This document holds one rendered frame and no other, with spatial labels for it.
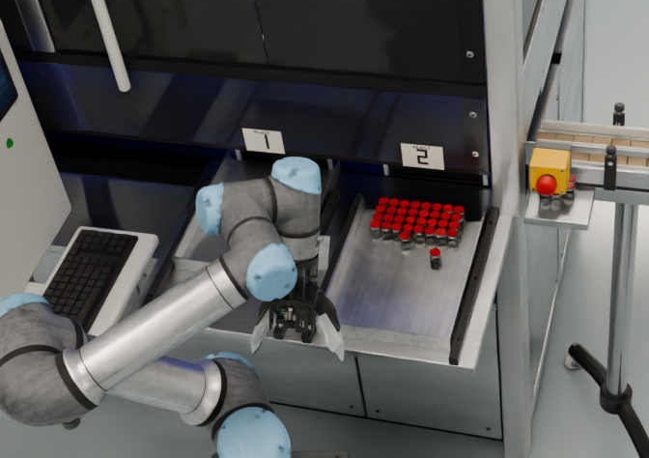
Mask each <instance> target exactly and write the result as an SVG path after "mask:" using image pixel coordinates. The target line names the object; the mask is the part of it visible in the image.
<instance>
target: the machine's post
mask: <svg viewBox="0 0 649 458"><path fill-rule="evenodd" d="M483 17H484V38H485V58H486V79H487V100H488V120H489V140H490V161H491V181H492V201H493V208H499V214H500V215H510V216H513V217H514V225H513V228H512V232H511V236H510V240H509V243H508V247H507V251H506V254H505V258H504V262H503V266H502V270H501V274H500V278H499V280H498V284H497V288H496V302H497V322H498V343H499V363H500V383H501V404H502V424H503V444H504V458H528V457H529V452H530V448H531V424H530V378H529V331H528V286H527V239H526V224H524V215H525V211H526V193H525V147H524V100H523V54H522V0H483Z"/></svg>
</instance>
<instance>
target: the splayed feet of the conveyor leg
mask: <svg viewBox="0 0 649 458"><path fill-rule="evenodd" d="M564 364H565V366H566V367H567V368H569V369H571V370H580V369H582V368H583V369H584V370H585V371H586V372H587V373H588V374H589V375H590V376H591V377H592V378H593V380H594V381H595V382H596V383H597V385H598V386H599V387H600V405H601V407H602V409H603V410H604V411H606V412H607V413H609V414H612V415H618V416H619V417H620V419H621V421H622V423H623V425H624V426H625V428H626V430H627V432H628V434H629V436H630V438H631V440H632V442H633V444H634V446H635V449H636V452H637V454H638V456H639V458H649V438H648V436H647V434H646V432H645V430H644V428H643V426H642V424H641V422H640V420H639V418H638V417H637V415H636V413H635V410H634V409H633V407H632V399H633V390H632V388H631V386H630V385H629V384H628V383H627V392H626V394H625V395H624V396H622V397H620V398H614V397H611V396H609V395H608V394H607V391H606V388H607V370H606V369H605V368H604V367H603V366H602V364H601V363H600V362H599V361H598V360H597V359H596V358H594V357H593V356H592V355H591V354H590V353H589V352H588V351H587V350H586V349H585V348H584V347H583V346H581V345H580V344H578V343H576V342H575V343H573V344H572V345H571V346H570V348H569V351H568V354H567V355H566V356H565V357H564Z"/></svg>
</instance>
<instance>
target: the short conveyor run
mask: <svg viewBox="0 0 649 458"><path fill-rule="evenodd" d="M614 110H615V111H616V112H613V122H612V126H611V125H600V124H588V123H577V122H566V121H554V120H542V125H540V127H539V130H538V134H537V138H536V141H539V142H550V143H560V144H571V145H572V171H571V174H573V175H575V176H576V182H577V186H587V187H595V188H596V192H595V199H594V200H597V201H606V202H615V203H625V204H634V205H643V206H649V129H645V128H634V127H625V113H624V112H623V111H624V110H625V104H624V103H622V102H617V103H616V104H615V105H614ZM536 141H535V142H536Z"/></svg>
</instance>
